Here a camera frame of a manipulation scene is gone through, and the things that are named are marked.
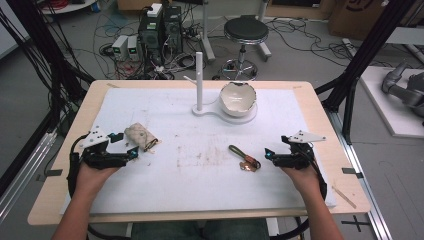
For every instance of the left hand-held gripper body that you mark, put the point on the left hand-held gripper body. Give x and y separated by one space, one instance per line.
100 159

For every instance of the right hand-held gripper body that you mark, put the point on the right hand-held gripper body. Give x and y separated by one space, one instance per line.
295 156

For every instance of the beige cloth pouch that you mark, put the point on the beige cloth pouch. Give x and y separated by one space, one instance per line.
140 135

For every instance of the person's left hand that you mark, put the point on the person's left hand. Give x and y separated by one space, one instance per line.
95 178

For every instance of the person's right hand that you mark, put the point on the person's right hand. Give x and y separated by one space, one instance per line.
301 181

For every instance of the black tape strip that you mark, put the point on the black tape strip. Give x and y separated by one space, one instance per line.
351 171
53 172

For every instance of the thin wooden stick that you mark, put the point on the thin wooden stick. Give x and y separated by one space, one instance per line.
343 196

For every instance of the white eggshell shaped bowl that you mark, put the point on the white eggshell shaped bowl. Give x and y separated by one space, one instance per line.
237 100

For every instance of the white table mat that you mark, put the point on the white table mat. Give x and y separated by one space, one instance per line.
200 190

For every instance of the white power supply unit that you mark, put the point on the white power supply unit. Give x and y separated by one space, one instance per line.
132 46
120 46

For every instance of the white stand with pole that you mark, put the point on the white stand with pole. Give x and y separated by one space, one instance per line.
199 76

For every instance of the person's legs in jeans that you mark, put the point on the person's legs in jeans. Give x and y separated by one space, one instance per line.
200 230

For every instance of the white floor platform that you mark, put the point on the white floor platform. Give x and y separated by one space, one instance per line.
386 110

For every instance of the large black computer tower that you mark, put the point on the large black computer tower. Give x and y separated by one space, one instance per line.
150 36

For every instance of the black round stool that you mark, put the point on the black round stool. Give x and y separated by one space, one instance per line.
246 30

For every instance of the slim black computer tower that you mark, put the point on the slim black computer tower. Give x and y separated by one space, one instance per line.
173 28

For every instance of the white box on tower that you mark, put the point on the white box on tower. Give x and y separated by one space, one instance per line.
154 10

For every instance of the white round table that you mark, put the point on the white round table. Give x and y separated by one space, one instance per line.
66 7

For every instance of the brown cardboard box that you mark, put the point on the brown cardboard box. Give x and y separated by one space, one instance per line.
366 15

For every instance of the aluminium rail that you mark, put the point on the aluminium rail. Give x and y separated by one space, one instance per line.
361 173
23 170

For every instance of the black frame strut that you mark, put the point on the black frame strut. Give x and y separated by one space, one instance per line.
370 46

